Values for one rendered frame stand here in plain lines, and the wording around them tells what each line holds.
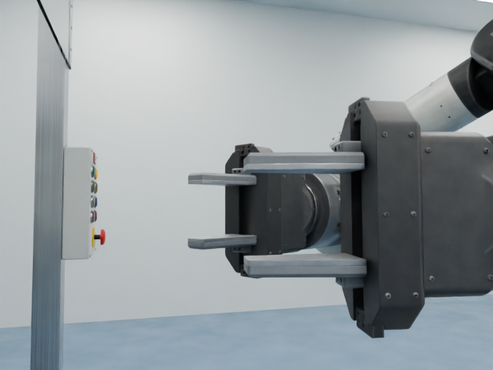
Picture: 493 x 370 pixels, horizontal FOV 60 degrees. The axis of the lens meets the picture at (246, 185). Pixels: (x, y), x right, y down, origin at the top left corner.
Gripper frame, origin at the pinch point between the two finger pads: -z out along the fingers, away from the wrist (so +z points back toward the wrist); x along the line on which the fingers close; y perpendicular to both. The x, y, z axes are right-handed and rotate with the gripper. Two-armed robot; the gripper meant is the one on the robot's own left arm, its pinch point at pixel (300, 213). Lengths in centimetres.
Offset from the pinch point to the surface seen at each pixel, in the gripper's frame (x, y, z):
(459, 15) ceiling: -194, 375, 258
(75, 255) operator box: 10, 79, -33
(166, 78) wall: -115, 359, -34
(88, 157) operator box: -12, 80, -31
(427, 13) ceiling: -194, 376, 224
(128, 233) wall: 22, 355, -65
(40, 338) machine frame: 29, 78, -40
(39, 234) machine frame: 6, 78, -41
